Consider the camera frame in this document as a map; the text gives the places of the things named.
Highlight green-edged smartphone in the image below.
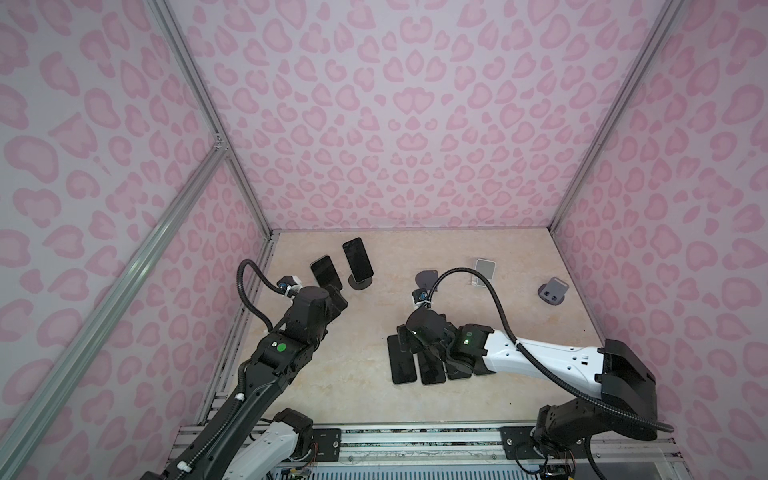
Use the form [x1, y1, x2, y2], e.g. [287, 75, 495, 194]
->
[310, 255, 343, 291]
[473, 359, 494, 376]

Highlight pink-edged smartphone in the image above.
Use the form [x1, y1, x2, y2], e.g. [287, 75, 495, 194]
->
[417, 351, 447, 385]

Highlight blue-edged smartphone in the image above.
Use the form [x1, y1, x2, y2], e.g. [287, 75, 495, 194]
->
[387, 335, 417, 385]

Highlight grey-edged smartphone front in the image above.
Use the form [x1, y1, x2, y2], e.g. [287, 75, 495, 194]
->
[444, 361, 473, 380]

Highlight silver smartphone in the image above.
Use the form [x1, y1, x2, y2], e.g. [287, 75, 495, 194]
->
[342, 237, 374, 282]

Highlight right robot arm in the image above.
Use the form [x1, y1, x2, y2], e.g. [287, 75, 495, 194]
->
[394, 307, 659, 456]

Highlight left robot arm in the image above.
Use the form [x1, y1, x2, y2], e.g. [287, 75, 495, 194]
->
[142, 286, 347, 479]

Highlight dark round stand back left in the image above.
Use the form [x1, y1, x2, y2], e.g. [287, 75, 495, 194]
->
[348, 274, 373, 291]

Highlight dark round phone stand centre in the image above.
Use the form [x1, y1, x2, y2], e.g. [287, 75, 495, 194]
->
[415, 270, 439, 292]

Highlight white folding phone stand right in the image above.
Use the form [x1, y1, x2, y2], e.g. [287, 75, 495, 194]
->
[472, 258, 496, 288]

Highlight grey round stand right side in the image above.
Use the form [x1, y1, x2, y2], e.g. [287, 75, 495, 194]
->
[537, 277, 570, 306]

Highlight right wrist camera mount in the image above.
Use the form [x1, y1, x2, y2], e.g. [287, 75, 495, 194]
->
[411, 288, 431, 309]

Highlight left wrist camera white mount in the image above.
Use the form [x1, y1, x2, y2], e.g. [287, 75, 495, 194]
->
[276, 276, 303, 299]

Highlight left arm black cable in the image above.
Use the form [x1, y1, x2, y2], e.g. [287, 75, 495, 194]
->
[236, 259, 286, 332]

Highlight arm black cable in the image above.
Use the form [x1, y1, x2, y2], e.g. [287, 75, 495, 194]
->
[425, 266, 674, 434]
[236, 259, 286, 332]

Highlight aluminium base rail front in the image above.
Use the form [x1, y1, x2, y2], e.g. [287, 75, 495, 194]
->
[158, 419, 691, 480]

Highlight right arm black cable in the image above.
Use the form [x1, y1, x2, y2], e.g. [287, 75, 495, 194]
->
[425, 266, 674, 434]

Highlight aluminium diagonal frame beam left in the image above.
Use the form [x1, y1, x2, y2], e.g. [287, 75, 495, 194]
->
[1, 146, 226, 479]

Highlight aluminium frame post back left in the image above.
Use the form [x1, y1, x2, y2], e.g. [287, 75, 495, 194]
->
[145, 0, 273, 239]

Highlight aluminium frame post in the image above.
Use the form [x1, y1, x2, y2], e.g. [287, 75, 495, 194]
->
[548, 0, 689, 237]
[145, 0, 273, 239]

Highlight aluminium frame post back right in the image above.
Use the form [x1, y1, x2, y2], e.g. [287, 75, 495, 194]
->
[548, 0, 689, 237]

